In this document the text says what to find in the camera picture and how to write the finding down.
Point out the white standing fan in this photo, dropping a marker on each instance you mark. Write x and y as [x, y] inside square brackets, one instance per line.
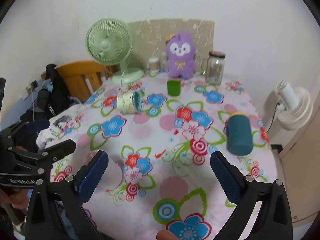
[295, 106]

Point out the teal bottle yellow cap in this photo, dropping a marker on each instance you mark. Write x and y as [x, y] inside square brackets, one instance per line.
[239, 135]

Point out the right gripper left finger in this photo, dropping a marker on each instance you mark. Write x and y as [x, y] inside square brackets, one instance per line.
[43, 219]

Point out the black jacket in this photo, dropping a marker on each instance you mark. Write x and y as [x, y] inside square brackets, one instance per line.
[52, 99]

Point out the wooden chair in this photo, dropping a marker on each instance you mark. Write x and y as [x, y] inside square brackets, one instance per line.
[78, 79]

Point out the yellow cartoon cup lying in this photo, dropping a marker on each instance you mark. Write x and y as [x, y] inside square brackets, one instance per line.
[129, 103]

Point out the person left hand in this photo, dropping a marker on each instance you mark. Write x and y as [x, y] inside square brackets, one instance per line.
[18, 199]

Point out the wall power outlet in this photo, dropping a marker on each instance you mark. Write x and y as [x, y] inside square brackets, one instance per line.
[32, 86]

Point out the small green plastic cup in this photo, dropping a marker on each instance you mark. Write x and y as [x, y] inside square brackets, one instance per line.
[173, 87]

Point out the white printed t-shirt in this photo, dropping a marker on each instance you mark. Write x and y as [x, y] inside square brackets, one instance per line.
[57, 125]

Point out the clear plastic cup red print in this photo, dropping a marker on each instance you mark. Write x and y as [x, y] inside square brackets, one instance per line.
[105, 174]

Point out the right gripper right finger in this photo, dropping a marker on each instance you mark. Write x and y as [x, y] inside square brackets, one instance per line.
[274, 217]

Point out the green desk fan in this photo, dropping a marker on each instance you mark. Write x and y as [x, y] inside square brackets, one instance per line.
[109, 42]

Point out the glass jar with lid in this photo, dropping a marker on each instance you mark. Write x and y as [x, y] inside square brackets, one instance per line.
[215, 66]

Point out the cotton swab container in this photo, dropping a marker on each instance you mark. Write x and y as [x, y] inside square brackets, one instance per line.
[154, 64]

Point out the floral tablecloth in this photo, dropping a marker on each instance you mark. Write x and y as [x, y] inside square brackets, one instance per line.
[164, 155]

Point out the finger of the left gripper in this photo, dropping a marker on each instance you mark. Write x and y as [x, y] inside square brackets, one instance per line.
[55, 153]
[21, 129]

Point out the purple plush bunny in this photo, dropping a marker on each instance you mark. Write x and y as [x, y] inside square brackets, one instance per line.
[180, 52]

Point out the beige cartoon mat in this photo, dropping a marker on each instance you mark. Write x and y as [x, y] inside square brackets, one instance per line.
[150, 37]

